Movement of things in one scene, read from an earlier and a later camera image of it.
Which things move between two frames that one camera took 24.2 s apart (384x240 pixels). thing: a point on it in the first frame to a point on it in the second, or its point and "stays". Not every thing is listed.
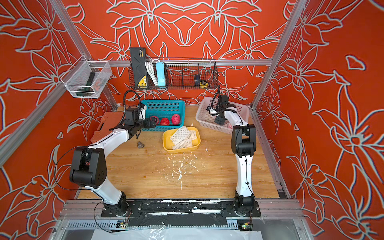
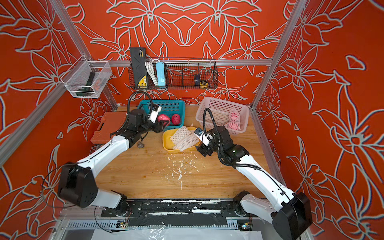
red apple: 176,119 stays
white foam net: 179,135 stays
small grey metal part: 140,145 stays
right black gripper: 218,120 to 203,149
